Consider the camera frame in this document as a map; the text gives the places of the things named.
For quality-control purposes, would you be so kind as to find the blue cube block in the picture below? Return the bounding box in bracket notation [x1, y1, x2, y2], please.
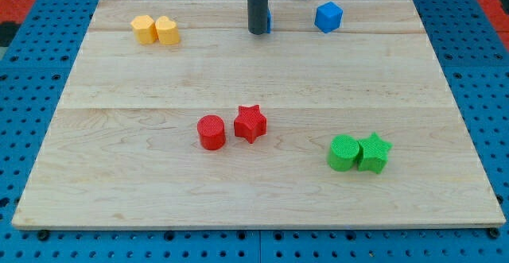
[314, 2, 343, 33]

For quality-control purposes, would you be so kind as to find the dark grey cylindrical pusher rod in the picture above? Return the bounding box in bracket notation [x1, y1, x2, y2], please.
[247, 0, 268, 35]

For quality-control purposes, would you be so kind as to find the green star block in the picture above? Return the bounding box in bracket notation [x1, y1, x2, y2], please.
[357, 133, 393, 174]

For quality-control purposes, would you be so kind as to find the red star block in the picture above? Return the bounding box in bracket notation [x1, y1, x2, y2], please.
[234, 105, 267, 144]

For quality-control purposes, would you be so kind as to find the blue block behind rod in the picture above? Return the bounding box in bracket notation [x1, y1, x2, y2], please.
[266, 9, 272, 34]

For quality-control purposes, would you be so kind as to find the red cylinder block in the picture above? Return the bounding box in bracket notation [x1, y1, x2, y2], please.
[197, 114, 226, 150]

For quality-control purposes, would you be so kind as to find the yellow hexagon block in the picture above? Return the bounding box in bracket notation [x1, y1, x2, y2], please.
[130, 15, 157, 44]

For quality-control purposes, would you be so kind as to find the green cylinder block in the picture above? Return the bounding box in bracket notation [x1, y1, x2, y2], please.
[327, 134, 360, 172]

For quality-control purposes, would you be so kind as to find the yellow heart block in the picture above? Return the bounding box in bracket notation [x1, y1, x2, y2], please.
[155, 16, 181, 45]

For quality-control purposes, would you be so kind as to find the wooden board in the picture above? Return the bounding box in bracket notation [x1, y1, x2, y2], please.
[12, 0, 506, 230]

